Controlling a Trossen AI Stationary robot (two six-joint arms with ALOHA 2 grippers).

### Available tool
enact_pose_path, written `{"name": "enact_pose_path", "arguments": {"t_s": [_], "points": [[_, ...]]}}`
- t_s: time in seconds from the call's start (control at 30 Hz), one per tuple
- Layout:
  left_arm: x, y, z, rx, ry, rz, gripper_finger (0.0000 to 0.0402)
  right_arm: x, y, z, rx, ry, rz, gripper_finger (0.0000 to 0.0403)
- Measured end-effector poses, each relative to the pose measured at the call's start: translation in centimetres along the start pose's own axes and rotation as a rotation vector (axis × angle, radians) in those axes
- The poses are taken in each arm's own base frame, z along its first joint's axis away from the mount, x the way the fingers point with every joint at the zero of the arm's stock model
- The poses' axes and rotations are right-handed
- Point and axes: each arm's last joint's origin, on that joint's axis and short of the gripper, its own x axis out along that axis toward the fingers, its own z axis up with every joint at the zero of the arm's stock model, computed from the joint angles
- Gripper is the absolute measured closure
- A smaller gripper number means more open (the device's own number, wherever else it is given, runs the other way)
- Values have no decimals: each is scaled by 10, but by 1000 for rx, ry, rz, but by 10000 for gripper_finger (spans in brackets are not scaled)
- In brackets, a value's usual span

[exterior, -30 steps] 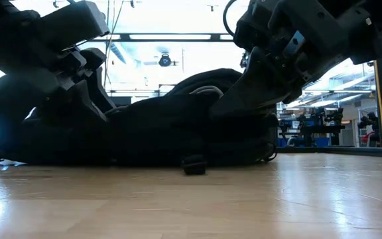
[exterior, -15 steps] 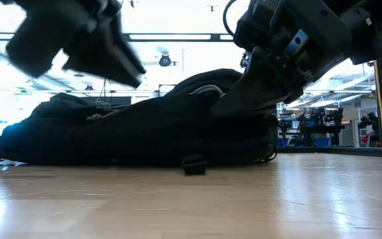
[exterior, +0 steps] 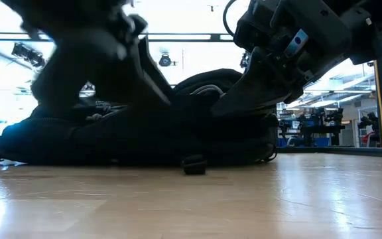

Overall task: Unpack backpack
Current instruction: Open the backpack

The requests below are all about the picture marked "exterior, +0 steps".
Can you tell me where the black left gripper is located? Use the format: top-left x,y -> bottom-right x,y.
0,0 -> 176,116

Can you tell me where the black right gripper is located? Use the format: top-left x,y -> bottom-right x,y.
210,0 -> 382,117

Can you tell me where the black backpack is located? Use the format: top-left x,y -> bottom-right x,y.
0,68 -> 280,176

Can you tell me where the round black hanging lamp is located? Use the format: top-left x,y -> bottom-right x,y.
159,52 -> 173,68

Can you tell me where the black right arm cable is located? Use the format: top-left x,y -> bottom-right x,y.
223,0 -> 239,38

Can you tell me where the black table frame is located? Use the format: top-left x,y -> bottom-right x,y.
277,145 -> 382,159

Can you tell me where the yellow cable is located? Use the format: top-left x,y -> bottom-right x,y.
373,59 -> 382,149

